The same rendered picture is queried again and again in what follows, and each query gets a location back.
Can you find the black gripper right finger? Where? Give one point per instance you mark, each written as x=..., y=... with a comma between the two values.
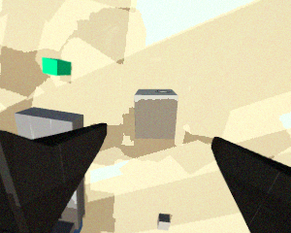
x=261, y=186

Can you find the teal block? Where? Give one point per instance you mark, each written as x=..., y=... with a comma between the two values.
x=57, y=67

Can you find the tan block with round hole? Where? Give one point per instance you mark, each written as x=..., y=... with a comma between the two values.
x=155, y=113

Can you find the small white cube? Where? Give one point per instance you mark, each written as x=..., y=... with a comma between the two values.
x=163, y=222

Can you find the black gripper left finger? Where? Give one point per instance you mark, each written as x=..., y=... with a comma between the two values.
x=40, y=176

